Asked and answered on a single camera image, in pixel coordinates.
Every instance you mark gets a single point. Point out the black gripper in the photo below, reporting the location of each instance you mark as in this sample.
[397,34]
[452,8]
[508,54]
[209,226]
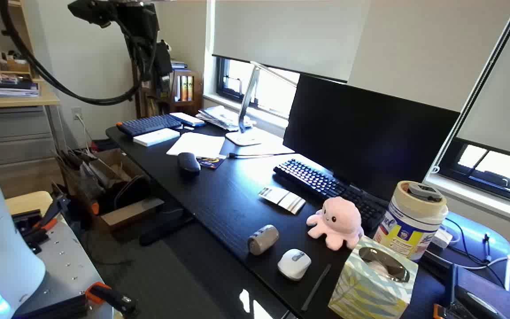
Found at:
[142,27]

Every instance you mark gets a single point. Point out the cardboard box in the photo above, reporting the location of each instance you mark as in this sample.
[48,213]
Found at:
[110,183]

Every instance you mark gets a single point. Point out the brown wooden bookshelf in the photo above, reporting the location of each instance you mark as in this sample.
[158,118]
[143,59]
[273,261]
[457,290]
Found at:
[186,89]

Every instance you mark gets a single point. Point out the dark blue folder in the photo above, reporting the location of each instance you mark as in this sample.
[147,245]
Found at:
[147,125]

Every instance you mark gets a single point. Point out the small white book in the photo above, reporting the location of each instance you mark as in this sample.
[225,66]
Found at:
[188,119]

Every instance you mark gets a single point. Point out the white notepad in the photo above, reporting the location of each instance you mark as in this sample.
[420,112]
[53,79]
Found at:
[156,137]

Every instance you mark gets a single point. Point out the stack of papers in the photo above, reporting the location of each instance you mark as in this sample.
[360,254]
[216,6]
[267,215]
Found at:
[221,118]

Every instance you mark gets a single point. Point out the white paper sheet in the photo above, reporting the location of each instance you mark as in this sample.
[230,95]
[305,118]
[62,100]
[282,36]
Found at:
[195,146]

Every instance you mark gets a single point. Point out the white monitor stand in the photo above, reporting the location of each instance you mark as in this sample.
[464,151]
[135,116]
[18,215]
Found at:
[248,112]

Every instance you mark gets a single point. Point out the loose white papers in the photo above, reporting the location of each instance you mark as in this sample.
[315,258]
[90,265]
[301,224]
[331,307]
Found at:
[260,150]

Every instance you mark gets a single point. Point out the narrow white roller blind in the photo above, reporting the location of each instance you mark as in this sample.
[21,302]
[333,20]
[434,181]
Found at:
[290,36]

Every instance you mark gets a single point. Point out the light wooden shelf board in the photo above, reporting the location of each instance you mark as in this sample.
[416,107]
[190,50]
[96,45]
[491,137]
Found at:
[12,100]

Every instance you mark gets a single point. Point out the stack of books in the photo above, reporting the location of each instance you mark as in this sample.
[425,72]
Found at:
[11,88]

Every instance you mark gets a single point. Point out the grey drawer cabinet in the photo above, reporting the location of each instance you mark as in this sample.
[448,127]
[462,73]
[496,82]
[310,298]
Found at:
[21,139]

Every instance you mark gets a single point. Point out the white striped card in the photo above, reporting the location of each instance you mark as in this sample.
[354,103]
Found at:
[282,199]

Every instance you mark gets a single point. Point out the orange black clamp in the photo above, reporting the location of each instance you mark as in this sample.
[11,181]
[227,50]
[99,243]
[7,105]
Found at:
[48,215]
[112,297]

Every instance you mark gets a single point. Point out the beige seat cushion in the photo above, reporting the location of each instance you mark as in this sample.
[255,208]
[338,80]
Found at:
[27,203]

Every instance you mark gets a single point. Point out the black keyboard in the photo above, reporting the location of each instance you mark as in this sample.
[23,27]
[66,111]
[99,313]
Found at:
[317,180]

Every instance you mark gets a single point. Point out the grey perforated robot table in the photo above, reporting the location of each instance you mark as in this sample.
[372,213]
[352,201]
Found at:
[69,267]

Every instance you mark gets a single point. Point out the black computer monitor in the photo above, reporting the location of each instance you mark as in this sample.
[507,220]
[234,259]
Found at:
[361,134]

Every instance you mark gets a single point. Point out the pink octopus plush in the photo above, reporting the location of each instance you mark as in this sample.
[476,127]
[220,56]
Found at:
[337,222]

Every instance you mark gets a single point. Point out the white computer mouse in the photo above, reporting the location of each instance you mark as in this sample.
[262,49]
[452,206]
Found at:
[294,265]

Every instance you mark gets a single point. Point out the black pen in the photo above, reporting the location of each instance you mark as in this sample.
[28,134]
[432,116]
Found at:
[315,288]

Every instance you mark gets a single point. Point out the wide white roller blind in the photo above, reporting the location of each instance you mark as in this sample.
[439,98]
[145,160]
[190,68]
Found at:
[425,50]

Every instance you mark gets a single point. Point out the wipes canister with beige lid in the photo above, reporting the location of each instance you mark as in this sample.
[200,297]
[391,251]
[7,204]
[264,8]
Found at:
[411,222]

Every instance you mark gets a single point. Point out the blue chair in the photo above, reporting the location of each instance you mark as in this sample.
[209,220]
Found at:
[482,242]

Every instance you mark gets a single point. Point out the white roller blind with rail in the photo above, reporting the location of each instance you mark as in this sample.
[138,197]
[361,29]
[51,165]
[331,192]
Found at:
[503,100]

